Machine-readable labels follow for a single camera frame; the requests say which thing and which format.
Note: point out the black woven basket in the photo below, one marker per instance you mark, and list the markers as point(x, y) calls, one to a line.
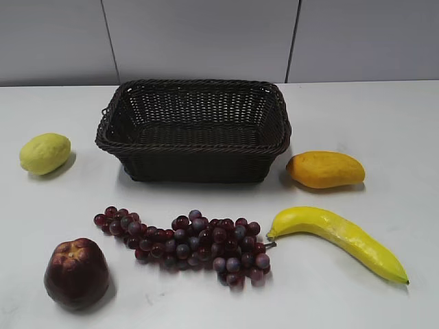
point(202, 131)

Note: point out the orange mango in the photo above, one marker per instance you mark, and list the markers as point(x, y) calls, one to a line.
point(325, 169)

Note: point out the yellow-green lemon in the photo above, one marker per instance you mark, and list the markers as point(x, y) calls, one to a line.
point(45, 153)

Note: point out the dark red apple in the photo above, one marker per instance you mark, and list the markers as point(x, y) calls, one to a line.
point(77, 274)

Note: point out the yellow banana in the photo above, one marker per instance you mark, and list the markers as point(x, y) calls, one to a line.
point(344, 234)

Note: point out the bunch of purple grapes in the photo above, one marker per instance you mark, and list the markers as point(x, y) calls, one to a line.
point(228, 247)

